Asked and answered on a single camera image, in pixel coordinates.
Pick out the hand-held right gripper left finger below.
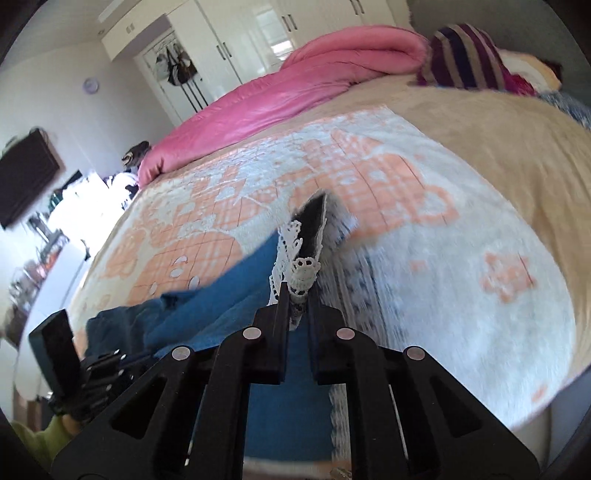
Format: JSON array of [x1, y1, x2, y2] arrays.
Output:
[[51, 281, 290, 480]]

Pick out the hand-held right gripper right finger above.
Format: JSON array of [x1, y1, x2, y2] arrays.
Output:
[[307, 299, 540, 480]]

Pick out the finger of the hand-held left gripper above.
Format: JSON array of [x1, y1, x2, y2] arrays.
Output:
[[81, 351, 155, 407]]

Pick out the blue denim pants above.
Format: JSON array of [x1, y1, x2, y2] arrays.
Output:
[[85, 191, 358, 463]]

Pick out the person's left forearm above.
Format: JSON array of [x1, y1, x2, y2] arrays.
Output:
[[11, 413, 83, 477]]

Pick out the cluttered dresser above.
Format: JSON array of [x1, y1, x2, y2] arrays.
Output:
[[7, 217, 90, 356]]

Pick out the orange white printed blanket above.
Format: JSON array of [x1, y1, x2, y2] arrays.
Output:
[[69, 104, 578, 432]]

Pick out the black television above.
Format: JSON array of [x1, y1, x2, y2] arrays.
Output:
[[0, 128, 62, 230]]

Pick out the white cloth pile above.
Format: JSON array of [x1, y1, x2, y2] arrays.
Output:
[[107, 170, 140, 200]]

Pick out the dark bag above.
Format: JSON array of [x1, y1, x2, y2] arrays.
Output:
[[122, 141, 152, 168]]

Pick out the pink quilt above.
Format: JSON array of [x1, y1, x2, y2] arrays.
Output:
[[137, 25, 433, 188]]

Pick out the black hanging bag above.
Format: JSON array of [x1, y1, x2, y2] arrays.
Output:
[[167, 45, 199, 88]]

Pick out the beige bed cover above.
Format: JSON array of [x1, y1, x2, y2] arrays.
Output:
[[318, 74, 591, 467]]

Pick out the white wardrobe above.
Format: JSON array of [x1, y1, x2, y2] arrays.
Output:
[[134, 0, 409, 126]]

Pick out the purple striped cloth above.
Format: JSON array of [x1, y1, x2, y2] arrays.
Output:
[[416, 24, 513, 90]]

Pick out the magenta cloth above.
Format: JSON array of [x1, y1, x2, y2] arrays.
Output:
[[502, 68, 537, 96]]

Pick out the white overhead cabinet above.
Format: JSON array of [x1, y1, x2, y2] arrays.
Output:
[[100, 13, 175, 59]]

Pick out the blue patterned cloth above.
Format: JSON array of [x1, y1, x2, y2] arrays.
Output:
[[537, 90, 591, 131]]

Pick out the cream pillow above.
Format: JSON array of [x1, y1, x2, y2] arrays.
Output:
[[498, 48, 563, 90]]

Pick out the grey quilted pillow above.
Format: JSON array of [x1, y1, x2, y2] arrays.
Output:
[[410, 0, 591, 93]]

